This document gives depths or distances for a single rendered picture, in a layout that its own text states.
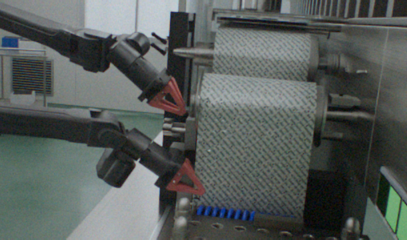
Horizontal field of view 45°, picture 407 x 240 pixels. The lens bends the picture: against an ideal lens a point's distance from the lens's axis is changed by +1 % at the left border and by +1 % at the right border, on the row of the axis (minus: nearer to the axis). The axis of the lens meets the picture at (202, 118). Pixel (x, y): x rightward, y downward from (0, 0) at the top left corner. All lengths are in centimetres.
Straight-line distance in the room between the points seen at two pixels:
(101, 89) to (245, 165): 600
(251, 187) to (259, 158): 7
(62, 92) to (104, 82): 63
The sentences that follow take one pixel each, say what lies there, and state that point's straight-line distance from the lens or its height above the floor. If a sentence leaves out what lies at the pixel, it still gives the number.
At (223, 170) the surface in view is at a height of 112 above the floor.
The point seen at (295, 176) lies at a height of 112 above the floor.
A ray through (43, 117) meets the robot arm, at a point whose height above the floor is 122.
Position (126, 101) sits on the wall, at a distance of 689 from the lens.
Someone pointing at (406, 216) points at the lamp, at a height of 120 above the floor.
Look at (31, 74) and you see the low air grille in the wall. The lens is 730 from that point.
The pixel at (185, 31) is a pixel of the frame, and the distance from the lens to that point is 133.
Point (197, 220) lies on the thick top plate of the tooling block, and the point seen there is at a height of 103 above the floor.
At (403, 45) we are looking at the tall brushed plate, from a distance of 81.
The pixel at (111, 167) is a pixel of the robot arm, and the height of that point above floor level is 111.
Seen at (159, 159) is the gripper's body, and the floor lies 114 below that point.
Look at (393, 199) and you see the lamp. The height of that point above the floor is 120.
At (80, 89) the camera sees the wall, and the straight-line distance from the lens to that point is 706.
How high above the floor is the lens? 143
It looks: 12 degrees down
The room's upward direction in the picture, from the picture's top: 4 degrees clockwise
